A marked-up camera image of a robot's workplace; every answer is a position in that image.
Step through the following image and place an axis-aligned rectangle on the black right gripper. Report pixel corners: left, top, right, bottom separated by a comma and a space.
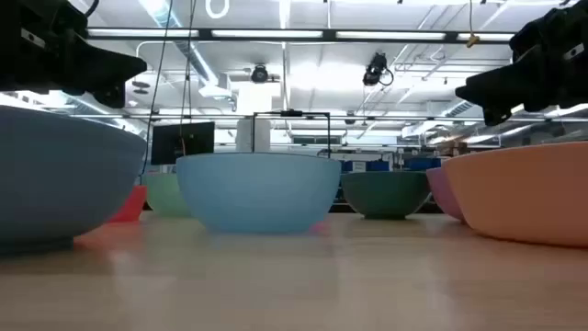
455, 0, 588, 127

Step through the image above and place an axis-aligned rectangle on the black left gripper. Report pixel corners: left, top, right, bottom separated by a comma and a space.
0, 0, 148, 109

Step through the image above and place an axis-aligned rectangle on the peach orange plastic bowl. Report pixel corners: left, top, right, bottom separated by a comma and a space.
442, 141, 588, 248

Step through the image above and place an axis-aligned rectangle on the grey-blue plastic bowl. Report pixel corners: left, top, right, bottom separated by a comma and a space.
0, 104, 147, 254

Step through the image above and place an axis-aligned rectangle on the pink plastic bowl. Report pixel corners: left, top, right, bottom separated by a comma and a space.
425, 166, 466, 223

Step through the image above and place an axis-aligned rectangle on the light green plastic bowl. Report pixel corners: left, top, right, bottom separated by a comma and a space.
141, 172, 192, 218

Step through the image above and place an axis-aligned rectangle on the black computer monitor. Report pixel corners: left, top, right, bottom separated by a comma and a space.
150, 121, 216, 166

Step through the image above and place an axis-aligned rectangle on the blue storage bins row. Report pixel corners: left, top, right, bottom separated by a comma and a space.
342, 157, 443, 174

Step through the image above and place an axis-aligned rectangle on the orange-red plastic bowl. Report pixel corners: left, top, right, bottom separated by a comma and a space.
107, 185, 148, 224

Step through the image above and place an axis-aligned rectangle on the dark green plastic bowl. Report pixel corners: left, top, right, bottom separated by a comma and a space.
340, 170, 432, 221

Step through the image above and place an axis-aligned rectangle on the white square pillar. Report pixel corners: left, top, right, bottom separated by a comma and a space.
234, 82, 273, 154

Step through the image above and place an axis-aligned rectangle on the black overhead light bar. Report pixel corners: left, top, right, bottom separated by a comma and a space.
86, 28, 515, 45

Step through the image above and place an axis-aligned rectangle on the light blue plastic bowl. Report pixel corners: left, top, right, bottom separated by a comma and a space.
175, 152, 343, 234

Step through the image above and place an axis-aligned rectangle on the thin black hanging cable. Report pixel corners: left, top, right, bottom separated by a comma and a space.
178, 0, 198, 157
139, 0, 175, 185

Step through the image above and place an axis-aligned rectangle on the yellow hanging cable connector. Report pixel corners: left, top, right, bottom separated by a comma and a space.
466, 0, 481, 50

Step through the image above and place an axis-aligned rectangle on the black ceiling-mounted camera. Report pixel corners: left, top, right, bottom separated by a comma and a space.
362, 52, 395, 87

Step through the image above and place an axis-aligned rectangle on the round black ceiling camera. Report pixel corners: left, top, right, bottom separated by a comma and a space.
251, 63, 269, 85

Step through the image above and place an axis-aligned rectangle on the black wire frame shelf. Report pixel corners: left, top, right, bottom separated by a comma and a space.
251, 109, 332, 160

